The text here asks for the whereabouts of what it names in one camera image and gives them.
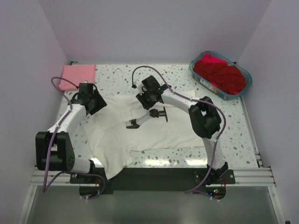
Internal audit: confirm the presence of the white t shirt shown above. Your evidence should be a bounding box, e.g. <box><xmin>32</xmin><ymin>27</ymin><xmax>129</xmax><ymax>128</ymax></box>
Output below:
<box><xmin>83</xmin><ymin>95</ymin><xmax>204</xmax><ymax>179</ymax></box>

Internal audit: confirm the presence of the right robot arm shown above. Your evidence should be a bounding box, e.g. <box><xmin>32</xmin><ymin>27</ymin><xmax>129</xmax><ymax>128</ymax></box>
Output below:
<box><xmin>130</xmin><ymin>76</ymin><xmax>228</xmax><ymax>183</ymax></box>

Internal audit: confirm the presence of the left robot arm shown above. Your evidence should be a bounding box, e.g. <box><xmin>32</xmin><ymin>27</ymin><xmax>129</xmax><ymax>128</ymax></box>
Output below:
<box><xmin>35</xmin><ymin>83</ymin><xmax>107</xmax><ymax>183</ymax></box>

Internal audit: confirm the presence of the folded pink t shirt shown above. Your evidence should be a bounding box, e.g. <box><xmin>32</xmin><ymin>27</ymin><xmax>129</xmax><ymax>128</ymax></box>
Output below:
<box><xmin>62</xmin><ymin>64</ymin><xmax>96</xmax><ymax>86</ymax></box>

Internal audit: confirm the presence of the bright pink t shirt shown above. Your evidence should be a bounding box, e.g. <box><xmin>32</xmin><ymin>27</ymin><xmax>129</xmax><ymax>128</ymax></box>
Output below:
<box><xmin>199</xmin><ymin>53</ymin><xmax>228</xmax><ymax>65</ymax></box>

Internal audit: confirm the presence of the teal plastic basket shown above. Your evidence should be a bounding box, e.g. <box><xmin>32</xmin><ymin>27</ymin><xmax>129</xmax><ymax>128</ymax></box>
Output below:
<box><xmin>189</xmin><ymin>51</ymin><xmax>252</xmax><ymax>100</ymax></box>

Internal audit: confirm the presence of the dark red t shirt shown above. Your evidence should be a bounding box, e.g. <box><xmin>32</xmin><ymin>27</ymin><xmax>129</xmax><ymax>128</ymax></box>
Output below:
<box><xmin>193</xmin><ymin>61</ymin><xmax>246</xmax><ymax>95</ymax></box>

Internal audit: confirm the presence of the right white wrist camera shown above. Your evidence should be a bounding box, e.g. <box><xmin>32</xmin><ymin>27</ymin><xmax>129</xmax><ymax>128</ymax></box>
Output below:
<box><xmin>137</xmin><ymin>83</ymin><xmax>146</xmax><ymax>95</ymax></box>

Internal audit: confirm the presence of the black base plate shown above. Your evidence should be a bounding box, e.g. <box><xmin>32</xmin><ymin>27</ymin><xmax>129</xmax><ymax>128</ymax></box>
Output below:
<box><xmin>70</xmin><ymin>167</ymin><xmax>235</xmax><ymax>200</ymax></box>

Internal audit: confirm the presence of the aluminium frame rail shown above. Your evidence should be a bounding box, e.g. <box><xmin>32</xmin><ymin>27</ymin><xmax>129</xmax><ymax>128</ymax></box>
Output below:
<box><xmin>17</xmin><ymin>137</ymin><xmax>290</xmax><ymax>224</ymax></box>

